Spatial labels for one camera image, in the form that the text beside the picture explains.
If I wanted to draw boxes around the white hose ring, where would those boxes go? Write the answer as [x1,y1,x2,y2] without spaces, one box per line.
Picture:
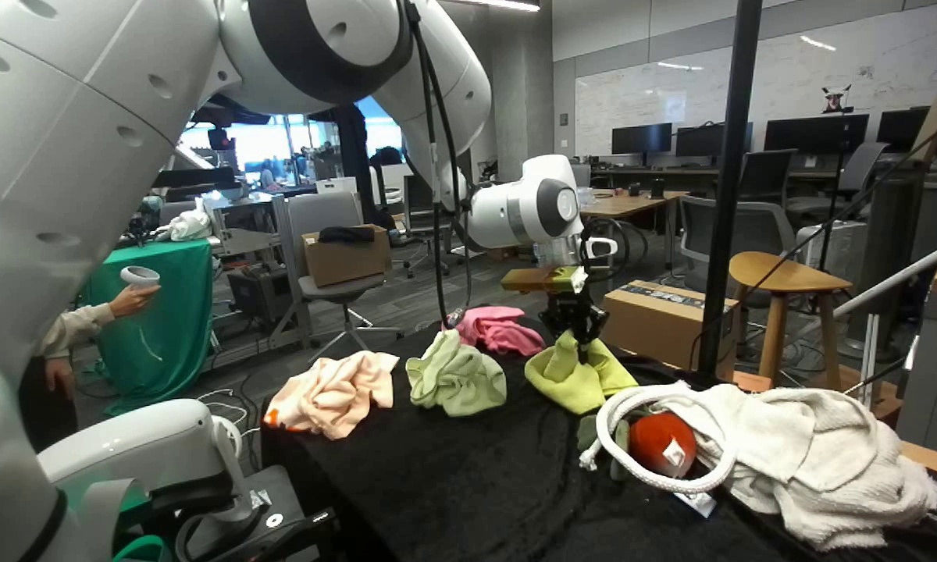
[576,380,742,497]

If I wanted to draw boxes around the white base cable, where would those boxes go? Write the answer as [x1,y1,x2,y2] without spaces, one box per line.
[209,412,276,524]

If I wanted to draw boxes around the small black wall gadget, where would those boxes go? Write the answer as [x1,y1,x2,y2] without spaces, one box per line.
[820,86,857,118]

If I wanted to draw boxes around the red plush toy green leaves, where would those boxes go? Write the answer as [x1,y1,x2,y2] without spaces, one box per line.
[576,410,721,521]

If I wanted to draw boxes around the tan wooden plank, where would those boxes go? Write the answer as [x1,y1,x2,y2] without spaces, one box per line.
[905,90,937,168]

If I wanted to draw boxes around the yellow cloth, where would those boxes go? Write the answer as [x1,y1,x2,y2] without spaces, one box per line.
[521,327,642,420]

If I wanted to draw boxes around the wooden stool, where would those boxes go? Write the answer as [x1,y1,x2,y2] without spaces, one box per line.
[725,249,857,412]

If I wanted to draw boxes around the light green cloth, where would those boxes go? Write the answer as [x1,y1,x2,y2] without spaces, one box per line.
[404,327,508,422]

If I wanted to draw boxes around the person in beige hoodie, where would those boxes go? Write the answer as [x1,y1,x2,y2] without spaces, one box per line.
[20,277,167,420]

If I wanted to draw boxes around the multicolour wrist camera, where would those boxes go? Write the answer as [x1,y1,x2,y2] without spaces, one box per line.
[501,262,595,301]

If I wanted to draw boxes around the grey swivel chair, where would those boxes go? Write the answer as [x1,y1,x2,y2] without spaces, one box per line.
[677,149,804,292]

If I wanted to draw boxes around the black table cloth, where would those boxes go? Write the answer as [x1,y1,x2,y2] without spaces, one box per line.
[261,316,937,562]

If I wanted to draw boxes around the large white terry towel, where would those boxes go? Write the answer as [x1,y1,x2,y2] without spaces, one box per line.
[697,385,937,554]

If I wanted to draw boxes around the teal green sheet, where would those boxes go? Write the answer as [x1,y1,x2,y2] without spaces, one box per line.
[67,479,175,562]

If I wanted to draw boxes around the green fabric drape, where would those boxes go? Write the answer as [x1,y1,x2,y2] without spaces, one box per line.
[76,237,218,412]

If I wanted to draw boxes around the pink cloth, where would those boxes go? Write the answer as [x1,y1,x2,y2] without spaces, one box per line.
[452,302,550,363]

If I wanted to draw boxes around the white crumpled bag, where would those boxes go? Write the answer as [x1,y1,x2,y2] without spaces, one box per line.
[153,199,216,246]

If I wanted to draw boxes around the peach cloth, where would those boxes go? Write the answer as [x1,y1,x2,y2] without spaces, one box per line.
[262,346,404,444]

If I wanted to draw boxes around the person's right hand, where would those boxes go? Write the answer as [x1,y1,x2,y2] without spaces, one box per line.
[105,282,162,321]

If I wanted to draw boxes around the black computer monitor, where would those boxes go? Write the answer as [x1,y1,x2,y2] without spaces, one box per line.
[763,114,872,163]
[610,121,676,163]
[676,121,756,163]
[874,102,937,160]

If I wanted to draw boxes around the black utility cart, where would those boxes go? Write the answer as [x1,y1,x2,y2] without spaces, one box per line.
[213,194,297,346]

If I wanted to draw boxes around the grey office chair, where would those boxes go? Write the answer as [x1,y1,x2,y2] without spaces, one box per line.
[273,191,404,363]

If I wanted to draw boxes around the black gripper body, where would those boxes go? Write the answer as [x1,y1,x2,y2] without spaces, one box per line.
[544,292,610,337]

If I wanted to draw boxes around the brown cardboard box black tape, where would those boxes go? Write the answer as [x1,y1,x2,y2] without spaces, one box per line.
[601,277,744,374]

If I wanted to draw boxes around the person's left hand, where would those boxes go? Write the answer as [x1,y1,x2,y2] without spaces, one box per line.
[40,353,80,399]

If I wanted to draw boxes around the small brown carton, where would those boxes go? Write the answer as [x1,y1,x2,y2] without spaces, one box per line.
[300,222,394,292]

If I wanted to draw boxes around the black vertical pole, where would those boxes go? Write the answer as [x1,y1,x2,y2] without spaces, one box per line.
[635,0,774,412]

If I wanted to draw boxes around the white VR controller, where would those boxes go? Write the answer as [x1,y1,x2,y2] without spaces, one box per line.
[118,262,167,292]

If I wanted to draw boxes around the black draped stand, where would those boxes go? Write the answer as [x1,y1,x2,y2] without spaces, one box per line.
[330,102,382,227]

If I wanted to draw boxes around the black clamp bracket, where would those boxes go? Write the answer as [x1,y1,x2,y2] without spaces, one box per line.
[170,463,344,562]

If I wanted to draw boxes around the whiteboard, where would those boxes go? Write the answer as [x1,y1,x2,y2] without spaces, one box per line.
[568,10,937,133]

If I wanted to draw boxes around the white metal rail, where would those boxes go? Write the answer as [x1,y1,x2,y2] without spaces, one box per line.
[827,243,937,412]

